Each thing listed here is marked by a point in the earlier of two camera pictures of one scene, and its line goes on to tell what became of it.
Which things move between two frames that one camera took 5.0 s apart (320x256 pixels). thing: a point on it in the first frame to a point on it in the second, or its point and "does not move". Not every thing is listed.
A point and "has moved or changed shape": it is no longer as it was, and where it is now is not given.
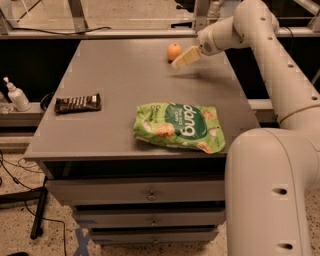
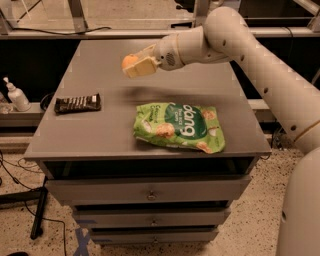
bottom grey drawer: (154, 235) does not move
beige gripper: (205, 41) to (166, 54)
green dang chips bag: (180, 124) does not move
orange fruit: (173, 50) has moved or changed shape
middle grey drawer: (119, 217) does not move
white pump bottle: (17, 98) does not move
